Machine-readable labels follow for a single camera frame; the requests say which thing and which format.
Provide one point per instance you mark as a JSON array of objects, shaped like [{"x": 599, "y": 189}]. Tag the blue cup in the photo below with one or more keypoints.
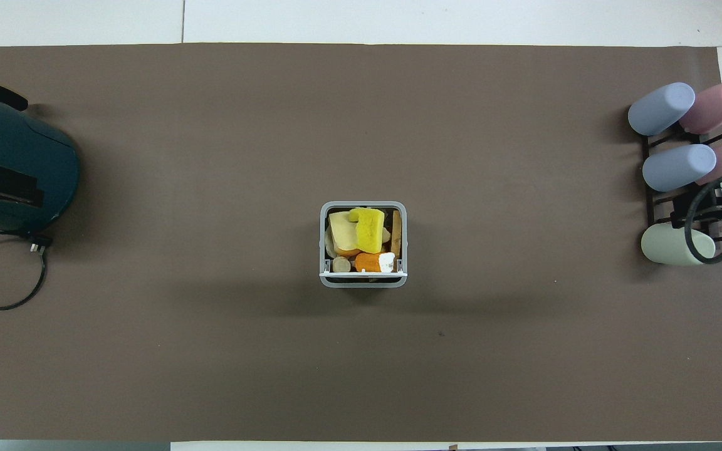
[
  {"x": 660, "y": 109},
  {"x": 677, "y": 167}
]

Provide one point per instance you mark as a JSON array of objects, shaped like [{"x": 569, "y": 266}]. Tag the grey trash can lid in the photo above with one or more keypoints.
[{"x": 364, "y": 279}]

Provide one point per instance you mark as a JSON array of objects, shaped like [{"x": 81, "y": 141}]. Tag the beige foam piece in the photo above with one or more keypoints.
[{"x": 341, "y": 230}]

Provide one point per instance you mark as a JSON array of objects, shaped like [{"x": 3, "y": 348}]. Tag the pale green cup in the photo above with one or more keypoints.
[{"x": 671, "y": 245}]

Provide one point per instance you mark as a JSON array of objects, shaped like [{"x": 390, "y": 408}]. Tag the orange and white foam piece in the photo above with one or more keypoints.
[{"x": 370, "y": 263}]

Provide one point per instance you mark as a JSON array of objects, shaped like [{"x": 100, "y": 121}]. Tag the black cup rack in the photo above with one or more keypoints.
[{"x": 655, "y": 203}]

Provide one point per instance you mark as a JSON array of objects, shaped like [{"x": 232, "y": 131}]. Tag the round wooden disc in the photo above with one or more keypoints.
[{"x": 341, "y": 265}]

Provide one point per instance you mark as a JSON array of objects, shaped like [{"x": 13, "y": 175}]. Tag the dark teal appliance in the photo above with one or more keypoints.
[{"x": 16, "y": 141}]

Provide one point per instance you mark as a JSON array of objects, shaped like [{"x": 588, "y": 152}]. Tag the wooden stick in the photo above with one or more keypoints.
[{"x": 396, "y": 232}]

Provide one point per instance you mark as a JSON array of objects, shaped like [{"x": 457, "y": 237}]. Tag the yellow sponge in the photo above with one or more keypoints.
[{"x": 370, "y": 228}]

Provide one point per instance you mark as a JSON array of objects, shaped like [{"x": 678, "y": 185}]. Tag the grey trash can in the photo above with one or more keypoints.
[{"x": 323, "y": 238}]

